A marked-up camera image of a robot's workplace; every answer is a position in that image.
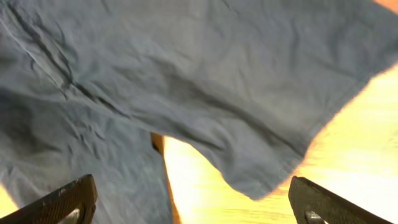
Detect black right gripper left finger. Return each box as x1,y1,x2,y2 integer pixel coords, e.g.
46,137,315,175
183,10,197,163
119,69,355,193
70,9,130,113
1,174,98,224

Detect navy blue shorts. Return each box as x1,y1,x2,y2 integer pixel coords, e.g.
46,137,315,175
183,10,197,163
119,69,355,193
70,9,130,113
1,0,397,223

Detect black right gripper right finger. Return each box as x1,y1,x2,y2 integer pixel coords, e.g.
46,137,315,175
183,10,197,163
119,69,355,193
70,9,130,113
288,176,392,224

